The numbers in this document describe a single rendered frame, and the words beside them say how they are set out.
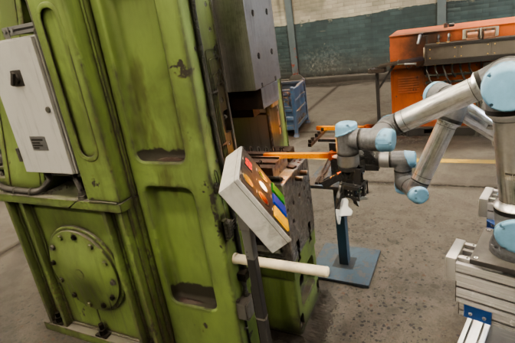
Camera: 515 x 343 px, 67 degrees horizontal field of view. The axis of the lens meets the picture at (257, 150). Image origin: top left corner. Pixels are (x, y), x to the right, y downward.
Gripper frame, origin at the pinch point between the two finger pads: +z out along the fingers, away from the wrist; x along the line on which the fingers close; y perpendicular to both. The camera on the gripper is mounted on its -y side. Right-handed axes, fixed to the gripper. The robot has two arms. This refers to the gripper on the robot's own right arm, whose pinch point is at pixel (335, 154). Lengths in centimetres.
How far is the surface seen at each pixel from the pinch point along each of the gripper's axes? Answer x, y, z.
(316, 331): -10, 100, 17
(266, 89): -6.7, -34.2, 27.3
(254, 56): -14, -51, 27
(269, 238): -70, 3, 5
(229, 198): -75, -14, 14
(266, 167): -11.5, 2.3, 31.1
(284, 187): -14.2, 11.2, 21.8
